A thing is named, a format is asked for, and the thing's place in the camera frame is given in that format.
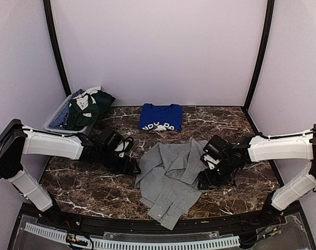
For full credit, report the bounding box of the black frame post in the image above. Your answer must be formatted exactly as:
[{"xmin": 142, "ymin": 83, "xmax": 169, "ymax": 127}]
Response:
[
  {"xmin": 243, "ymin": 0, "xmax": 275, "ymax": 113},
  {"xmin": 43, "ymin": 0, "xmax": 71, "ymax": 96}
]

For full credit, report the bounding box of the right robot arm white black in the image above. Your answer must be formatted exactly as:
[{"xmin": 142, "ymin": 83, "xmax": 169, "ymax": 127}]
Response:
[{"xmin": 198, "ymin": 124, "xmax": 316, "ymax": 226}]

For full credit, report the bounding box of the grey button shirt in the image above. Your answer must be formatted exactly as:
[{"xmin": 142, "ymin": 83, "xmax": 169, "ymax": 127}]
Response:
[{"xmin": 135, "ymin": 139, "xmax": 207, "ymax": 230}]

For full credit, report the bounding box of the left black frame post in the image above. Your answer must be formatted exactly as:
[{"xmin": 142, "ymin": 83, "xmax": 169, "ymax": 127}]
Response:
[{"xmin": 43, "ymin": 0, "xmax": 71, "ymax": 96}]

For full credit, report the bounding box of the white slotted cable duct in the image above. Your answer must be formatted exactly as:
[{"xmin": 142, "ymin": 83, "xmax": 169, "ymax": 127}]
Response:
[{"xmin": 24, "ymin": 222, "xmax": 240, "ymax": 249}]

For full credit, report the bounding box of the right black frame post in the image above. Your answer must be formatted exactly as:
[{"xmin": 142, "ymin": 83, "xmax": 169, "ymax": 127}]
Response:
[{"xmin": 243, "ymin": 0, "xmax": 275, "ymax": 113}]

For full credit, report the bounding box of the blue patterned garment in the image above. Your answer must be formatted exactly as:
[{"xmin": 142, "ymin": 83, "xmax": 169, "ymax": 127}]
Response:
[{"xmin": 50, "ymin": 89, "xmax": 84, "ymax": 130}]

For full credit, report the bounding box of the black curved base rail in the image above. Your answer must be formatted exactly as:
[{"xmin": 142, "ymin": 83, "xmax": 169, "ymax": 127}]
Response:
[{"xmin": 19, "ymin": 203, "xmax": 302, "ymax": 238}]

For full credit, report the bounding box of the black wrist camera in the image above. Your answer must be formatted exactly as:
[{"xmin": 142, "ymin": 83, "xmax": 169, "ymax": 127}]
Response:
[
  {"xmin": 98, "ymin": 127, "xmax": 133, "ymax": 157},
  {"xmin": 200, "ymin": 135, "xmax": 229, "ymax": 170}
]

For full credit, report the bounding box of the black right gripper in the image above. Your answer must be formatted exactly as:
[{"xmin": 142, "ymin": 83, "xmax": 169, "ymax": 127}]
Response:
[{"xmin": 198, "ymin": 156, "xmax": 235, "ymax": 190}]

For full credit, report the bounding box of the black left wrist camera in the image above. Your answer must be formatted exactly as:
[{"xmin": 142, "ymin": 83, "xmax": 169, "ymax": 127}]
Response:
[{"xmin": 98, "ymin": 127, "xmax": 133, "ymax": 157}]

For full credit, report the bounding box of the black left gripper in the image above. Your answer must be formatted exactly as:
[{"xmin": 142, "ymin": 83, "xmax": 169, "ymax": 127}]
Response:
[{"xmin": 98, "ymin": 147, "xmax": 141, "ymax": 176}]

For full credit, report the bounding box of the dark green white garment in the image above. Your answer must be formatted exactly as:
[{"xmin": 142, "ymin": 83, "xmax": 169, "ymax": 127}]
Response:
[{"xmin": 65, "ymin": 94, "xmax": 100, "ymax": 131}]

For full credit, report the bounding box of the blue printed t-shirt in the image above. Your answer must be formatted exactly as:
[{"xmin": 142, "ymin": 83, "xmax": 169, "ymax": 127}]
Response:
[{"xmin": 139, "ymin": 103, "xmax": 183, "ymax": 131}]

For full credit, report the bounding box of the dark garment under pile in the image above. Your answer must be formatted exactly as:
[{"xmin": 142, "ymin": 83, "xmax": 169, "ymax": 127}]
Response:
[{"xmin": 92, "ymin": 91, "xmax": 116, "ymax": 116}]

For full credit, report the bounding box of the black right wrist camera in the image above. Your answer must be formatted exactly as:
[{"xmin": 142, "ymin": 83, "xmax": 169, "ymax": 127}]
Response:
[{"xmin": 200, "ymin": 135, "xmax": 229, "ymax": 170}]

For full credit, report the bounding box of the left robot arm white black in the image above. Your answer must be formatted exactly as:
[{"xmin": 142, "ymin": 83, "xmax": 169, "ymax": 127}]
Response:
[{"xmin": 0, "ymin": 119, "xmax": 141, "ymax": 227}]

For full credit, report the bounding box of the grey plastic laundry basket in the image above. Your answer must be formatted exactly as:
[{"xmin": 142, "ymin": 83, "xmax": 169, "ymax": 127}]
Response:
[{"xmin": 44, "ymin": 95, "xmax": 94, "ymax": 135}]

